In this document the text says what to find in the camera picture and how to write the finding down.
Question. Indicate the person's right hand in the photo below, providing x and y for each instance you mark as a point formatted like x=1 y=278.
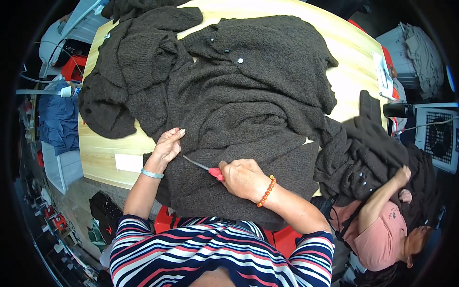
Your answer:
x=245 y=177

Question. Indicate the person's left hand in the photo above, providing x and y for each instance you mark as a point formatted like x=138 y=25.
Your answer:
x=166 y=147

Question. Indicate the person's left fingers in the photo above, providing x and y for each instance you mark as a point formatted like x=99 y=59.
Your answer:
x=175 y=133

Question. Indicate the person's right fingers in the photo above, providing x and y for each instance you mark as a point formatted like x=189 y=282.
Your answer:
x=225 y=172

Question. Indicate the dark brown knitted cardigan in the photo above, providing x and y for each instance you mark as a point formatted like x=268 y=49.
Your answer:
x=233 y=100

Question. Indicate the pale green bangle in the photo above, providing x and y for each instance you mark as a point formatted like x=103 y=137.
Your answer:
x=152 y=174

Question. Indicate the white paper label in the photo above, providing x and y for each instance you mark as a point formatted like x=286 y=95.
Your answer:
x=129 y=163

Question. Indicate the person's body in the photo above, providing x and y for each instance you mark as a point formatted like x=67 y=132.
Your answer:
x=200 y=251

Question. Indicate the red plastic stool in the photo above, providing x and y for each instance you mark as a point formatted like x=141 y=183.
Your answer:
x=283 y=240
x=73 y=68

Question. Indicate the black bag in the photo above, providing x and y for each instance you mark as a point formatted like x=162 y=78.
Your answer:
x=105 y=211

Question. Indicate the white plastic crate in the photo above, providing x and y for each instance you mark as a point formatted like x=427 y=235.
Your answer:
x=62 y=168

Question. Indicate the blue cloth heap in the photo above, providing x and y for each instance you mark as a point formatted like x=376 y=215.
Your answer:
x=57 y=118

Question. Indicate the green cloth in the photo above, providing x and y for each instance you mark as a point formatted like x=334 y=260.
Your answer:
x=96 y=233

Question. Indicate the dark brown knitted garment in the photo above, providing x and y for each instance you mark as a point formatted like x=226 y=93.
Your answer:
x=136 y=9

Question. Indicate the heap of dark brown knitwear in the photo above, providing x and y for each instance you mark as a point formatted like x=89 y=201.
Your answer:
x=362 y=154

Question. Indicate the white grey machine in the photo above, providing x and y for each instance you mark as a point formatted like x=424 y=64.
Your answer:
x=61 y=32

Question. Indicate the clear bag with white papers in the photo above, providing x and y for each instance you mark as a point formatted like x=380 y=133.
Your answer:
x=383 y=75

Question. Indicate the white box fan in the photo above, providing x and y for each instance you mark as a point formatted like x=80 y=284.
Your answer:
x=439 y=138

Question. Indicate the white crate with grey cloths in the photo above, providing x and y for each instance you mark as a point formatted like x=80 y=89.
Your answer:
x=412 y=53

